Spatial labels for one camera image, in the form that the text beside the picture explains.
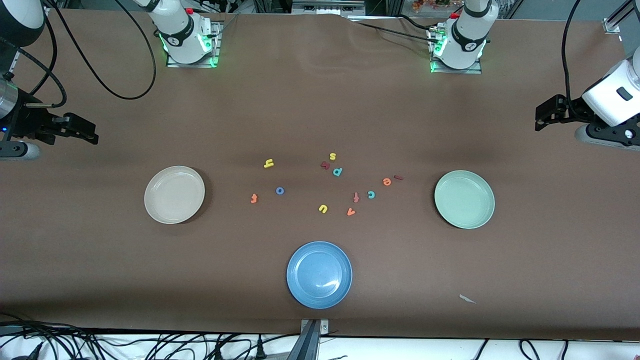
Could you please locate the beige brown plate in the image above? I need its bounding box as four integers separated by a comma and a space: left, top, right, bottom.
144, 165, 206, 225

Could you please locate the black base cable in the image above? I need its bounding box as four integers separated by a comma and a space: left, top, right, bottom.
347, 14, 442, 44

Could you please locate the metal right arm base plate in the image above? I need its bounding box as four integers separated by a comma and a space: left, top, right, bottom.
166, 20, 221, 69

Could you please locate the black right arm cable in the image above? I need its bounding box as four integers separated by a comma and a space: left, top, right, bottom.
15, 0, 157, 108

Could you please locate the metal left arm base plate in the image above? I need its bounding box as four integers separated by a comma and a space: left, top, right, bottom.
429, 27, 483, 75

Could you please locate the grey metal camera bracket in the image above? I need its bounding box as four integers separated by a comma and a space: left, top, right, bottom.
298, 318, 331, 360

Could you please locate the aluminium frame rail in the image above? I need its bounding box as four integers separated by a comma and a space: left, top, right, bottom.
291, 0, 367, 17

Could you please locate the blue plate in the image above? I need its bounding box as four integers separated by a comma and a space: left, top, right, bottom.
286, 241, 353, 310

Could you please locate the pale green plate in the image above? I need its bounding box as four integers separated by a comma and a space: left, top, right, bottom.
434, 170, 496, 230

